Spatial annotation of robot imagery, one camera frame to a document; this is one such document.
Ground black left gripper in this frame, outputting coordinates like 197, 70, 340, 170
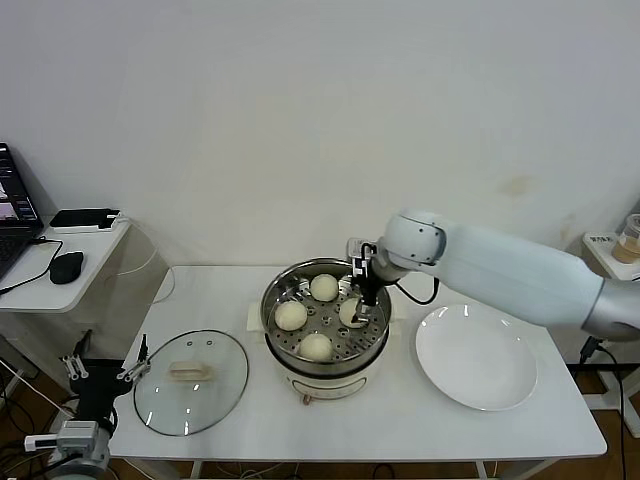
62, 329, 152, 425

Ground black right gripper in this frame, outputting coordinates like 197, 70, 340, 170
350, 272, 384, 327

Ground white steamed baozi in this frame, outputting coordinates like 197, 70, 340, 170
338, 297, 370, 329
310, 273, 339, 303
298, 332, 334, 363
274, 300, 308, 333

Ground round glass pot lid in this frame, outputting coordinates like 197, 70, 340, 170
133, 328, 250, 437

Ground perforated stainless steamer basket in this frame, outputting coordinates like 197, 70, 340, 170
246, 257, 407, 374

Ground white side desk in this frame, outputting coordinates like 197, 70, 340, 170
0, 217, 134, 436

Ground cream electric cooking pot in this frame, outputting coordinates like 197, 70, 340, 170
251, 319, 404, 407

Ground black computer mouse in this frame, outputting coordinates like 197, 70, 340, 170
51, 252, 86, 286

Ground flat white box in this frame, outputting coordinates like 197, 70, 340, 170
49, 213, 124, 234

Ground round white plate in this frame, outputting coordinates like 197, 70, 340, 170
414, 304, 539, 412

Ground black smartphone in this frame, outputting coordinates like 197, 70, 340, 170
49, 208, 121, 229

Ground black laptop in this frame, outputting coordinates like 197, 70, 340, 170
0, 143, 45, 281

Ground white side table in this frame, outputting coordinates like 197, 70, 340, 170
582, 232, 640, 411

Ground clear plastic drink cup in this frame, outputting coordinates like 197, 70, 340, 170
611, 213, 640, 264

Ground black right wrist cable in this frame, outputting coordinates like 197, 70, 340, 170
394, 276, 441, 306

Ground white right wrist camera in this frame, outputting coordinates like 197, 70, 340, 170
347, 238, 379, 276

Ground thin white charging cable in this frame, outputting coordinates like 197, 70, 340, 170
103, 216, 176, 306

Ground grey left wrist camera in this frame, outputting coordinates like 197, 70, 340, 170
24, 419, 101, 454

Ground black laptop cable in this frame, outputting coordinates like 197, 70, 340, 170
0, 238, 65, 296

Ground black cable with adapter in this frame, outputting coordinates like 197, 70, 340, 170
578, 337, 631, 456

